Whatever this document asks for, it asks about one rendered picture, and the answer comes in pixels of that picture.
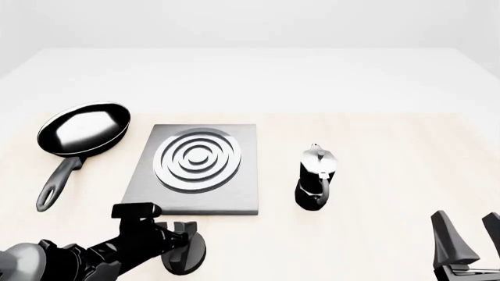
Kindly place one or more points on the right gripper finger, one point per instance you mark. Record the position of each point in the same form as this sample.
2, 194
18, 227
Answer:
453, 246
494, 234

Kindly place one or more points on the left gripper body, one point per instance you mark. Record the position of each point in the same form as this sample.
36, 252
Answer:
172, 238

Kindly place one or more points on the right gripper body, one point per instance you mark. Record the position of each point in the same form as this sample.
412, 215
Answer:
468, 272

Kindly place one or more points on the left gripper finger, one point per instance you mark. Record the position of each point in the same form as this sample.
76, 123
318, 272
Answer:
162, 226
185, 229

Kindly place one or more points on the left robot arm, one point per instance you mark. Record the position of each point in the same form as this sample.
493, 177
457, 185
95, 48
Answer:
70, 260

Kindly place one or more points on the round black stove knob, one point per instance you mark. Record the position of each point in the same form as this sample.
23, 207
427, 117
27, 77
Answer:
187, 257

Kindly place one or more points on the flat grey-black stove plate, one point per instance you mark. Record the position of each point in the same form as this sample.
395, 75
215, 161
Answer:
218, 193

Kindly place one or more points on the black frying pan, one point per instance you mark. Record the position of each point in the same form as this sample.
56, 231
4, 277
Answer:
84, 128

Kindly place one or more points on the black and silver moka pot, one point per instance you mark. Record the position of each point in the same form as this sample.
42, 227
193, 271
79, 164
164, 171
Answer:
310, 190

